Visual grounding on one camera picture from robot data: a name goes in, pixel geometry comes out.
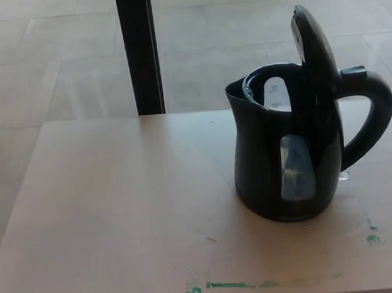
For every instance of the black electric kettle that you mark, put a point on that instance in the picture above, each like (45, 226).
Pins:
(257, 148)

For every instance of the black vertical post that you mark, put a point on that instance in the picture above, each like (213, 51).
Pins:
(139, 49)

